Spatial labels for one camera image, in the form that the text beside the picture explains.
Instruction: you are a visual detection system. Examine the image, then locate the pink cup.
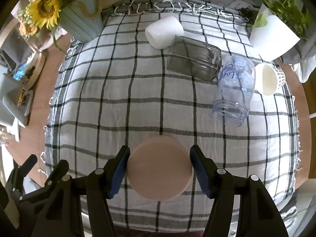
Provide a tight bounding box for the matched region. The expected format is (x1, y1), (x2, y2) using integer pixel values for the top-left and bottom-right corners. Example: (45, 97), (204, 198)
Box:
(127, 135), (192, 201)

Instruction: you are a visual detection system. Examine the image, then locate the houndstooth paper cup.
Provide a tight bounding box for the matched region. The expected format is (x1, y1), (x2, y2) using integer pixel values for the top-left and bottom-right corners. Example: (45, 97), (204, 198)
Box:
(255, 63), (286, 96)

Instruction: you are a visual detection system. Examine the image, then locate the white cup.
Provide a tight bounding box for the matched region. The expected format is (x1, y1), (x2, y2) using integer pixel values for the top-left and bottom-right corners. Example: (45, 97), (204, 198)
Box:
(145, 16), (184, 49)

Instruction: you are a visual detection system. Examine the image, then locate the grey white device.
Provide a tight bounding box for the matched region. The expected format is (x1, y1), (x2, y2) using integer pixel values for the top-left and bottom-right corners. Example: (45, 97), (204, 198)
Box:
(1, 73), (34, 142)

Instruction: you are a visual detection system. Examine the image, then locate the checkered tablecloth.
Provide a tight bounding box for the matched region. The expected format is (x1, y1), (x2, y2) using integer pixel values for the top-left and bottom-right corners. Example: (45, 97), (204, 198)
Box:
(39, 0), (303, 234)

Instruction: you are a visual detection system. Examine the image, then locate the smoky square glass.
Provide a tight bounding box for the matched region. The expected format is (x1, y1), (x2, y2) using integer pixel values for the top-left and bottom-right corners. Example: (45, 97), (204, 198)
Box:
(167, 35), (222, 82)

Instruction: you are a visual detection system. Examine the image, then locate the round wooden tray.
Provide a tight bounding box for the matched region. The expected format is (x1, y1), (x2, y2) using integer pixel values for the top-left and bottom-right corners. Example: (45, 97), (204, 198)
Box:
(23, 53), (46, 91)

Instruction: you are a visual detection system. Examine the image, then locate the white pot green plant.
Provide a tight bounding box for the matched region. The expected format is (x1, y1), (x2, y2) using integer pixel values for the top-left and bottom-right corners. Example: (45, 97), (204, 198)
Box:
(250, 0), (311, 62)

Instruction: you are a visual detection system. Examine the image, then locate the sunflower bouquet blue vase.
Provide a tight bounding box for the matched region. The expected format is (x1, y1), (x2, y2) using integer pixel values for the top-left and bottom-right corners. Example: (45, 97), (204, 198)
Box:
(17, 0), (103, 48)

